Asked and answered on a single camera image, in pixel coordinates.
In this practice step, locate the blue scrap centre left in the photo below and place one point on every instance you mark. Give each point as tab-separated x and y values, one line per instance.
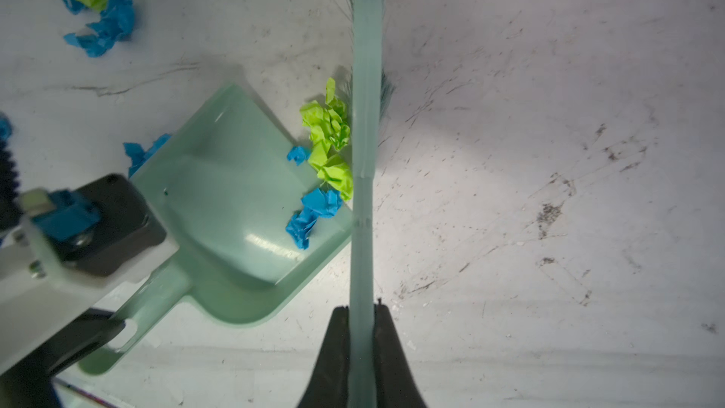
139	156

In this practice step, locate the lime green scrap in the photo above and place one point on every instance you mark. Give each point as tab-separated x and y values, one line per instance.
330	135

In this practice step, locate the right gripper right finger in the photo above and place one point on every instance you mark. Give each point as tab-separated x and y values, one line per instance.
395	384

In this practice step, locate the green plastic dustpan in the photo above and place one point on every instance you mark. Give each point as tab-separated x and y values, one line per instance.
224	190

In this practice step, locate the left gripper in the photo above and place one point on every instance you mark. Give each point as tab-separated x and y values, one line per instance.
39	297

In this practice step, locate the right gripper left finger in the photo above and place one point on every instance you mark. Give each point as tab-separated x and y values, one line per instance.
329	383

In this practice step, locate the blue scrap by brush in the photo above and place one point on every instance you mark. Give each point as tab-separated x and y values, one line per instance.
298	155

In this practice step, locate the blue green scrap cluster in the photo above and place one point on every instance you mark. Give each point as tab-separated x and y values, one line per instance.
116	23

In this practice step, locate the green hand brush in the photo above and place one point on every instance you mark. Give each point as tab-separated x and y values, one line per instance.
367	87

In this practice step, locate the blue scrap near brush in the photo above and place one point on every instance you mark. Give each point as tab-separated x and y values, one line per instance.
318	204

